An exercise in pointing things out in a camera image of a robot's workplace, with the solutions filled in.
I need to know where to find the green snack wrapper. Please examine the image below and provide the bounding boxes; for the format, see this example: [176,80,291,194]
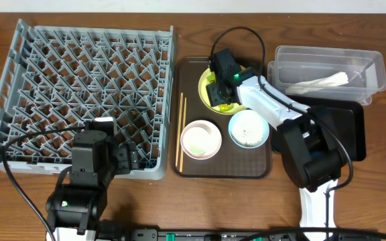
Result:
[205,72,234,112]

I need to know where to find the light blue bowl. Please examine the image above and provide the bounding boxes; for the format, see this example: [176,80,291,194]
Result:
[228,110,270,149]

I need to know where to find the white napkin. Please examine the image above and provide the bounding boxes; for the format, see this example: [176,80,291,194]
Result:
[285,72,348,94]

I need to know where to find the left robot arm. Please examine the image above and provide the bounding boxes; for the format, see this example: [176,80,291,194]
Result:
[46,117,139,240]

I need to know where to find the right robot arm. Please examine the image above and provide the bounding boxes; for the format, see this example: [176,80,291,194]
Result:
[208,48,352,240]

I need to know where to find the grey dishwasher rack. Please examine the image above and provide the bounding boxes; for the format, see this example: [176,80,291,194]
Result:
[0,21,176,180]

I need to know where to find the clear plastic waste bin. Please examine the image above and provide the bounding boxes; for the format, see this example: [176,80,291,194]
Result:
[267,46,386,106]

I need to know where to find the black waste tray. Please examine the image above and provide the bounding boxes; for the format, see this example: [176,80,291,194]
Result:
[289,96,367,161]

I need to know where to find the yellow plate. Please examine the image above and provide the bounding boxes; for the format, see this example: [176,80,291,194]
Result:
[198,68,246,114]

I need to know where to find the left wooden chopstick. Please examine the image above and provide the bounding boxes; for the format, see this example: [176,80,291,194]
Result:
[175,92,184,167]

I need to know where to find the wooden chopstick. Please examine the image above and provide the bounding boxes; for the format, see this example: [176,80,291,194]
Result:
[175,92,184,167]
[179,97,187,173]

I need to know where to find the right wooden chopstick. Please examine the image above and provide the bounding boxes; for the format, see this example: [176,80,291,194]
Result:
[179,97,187,173]

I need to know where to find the pink cup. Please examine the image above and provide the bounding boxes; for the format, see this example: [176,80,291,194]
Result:
[182,120,222,160]

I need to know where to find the dark brown serving tray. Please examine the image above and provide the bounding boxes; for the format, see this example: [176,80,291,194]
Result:
[170,57,272,179]

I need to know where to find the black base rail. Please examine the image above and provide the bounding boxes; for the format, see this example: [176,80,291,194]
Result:
[94,219,326,241]

